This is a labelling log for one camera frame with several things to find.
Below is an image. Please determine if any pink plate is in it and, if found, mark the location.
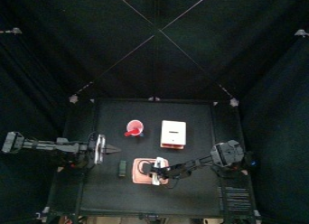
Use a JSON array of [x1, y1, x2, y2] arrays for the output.
[[132, 157, 170, 185]]

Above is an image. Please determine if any dark small block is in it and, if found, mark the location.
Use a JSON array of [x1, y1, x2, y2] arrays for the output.
[[118, 160, 129, 178]]

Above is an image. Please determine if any red plastic cup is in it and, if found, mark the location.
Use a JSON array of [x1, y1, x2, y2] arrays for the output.
[[124, 119, 146, 138]]

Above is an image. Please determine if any white rectangular box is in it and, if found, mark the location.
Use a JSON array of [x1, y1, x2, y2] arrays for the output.
[[160, 119, 189, 151]]

